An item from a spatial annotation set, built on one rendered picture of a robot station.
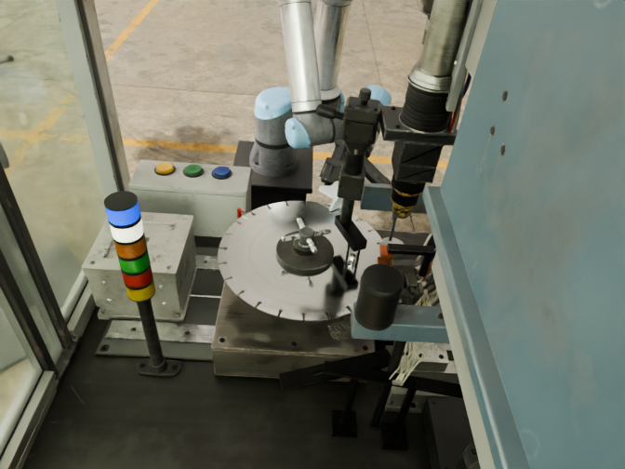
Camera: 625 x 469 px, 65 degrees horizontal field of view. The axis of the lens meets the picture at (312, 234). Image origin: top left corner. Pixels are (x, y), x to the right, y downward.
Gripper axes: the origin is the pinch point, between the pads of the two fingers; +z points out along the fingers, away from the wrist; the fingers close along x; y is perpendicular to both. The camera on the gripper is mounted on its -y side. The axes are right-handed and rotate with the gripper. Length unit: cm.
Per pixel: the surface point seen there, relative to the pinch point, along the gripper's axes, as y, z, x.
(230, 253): 13.1, 17.2, 19.0
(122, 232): 19, 23, 43
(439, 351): -28.6, 20.4, 13.5
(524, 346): -29, 24, 73
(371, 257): -11.5, 7.8, 12.6
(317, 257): -2.5, 12.0, 16.8
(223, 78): 168, -141, -200
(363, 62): 85, -217, -252
